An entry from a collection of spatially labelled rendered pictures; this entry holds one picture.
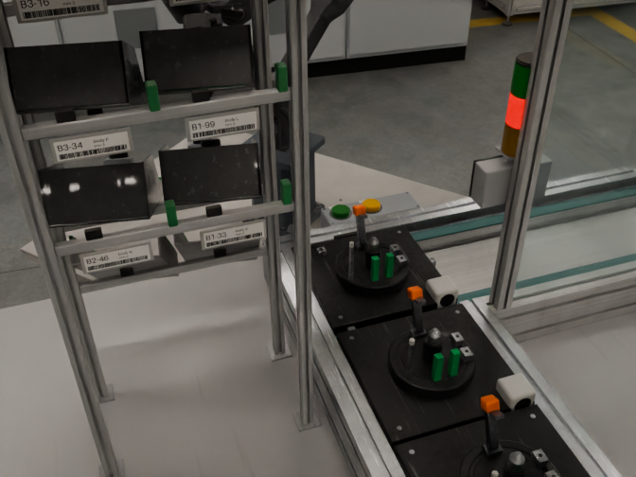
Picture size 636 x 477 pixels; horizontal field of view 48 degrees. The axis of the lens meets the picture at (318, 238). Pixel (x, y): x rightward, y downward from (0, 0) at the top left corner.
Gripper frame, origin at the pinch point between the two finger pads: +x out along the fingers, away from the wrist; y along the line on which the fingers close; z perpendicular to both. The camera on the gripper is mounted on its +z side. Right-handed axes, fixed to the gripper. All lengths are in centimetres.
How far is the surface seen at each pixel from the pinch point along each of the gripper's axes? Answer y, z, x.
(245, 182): 4.6, 10.2, 34.3
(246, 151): 5.1, 13.3, 31.8
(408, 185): 47, -51, -19
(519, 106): 47, 9, 23
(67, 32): -77, -152, -243
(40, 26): -90, -147, -243
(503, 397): 41, -21, 55
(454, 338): 36, -21, 44
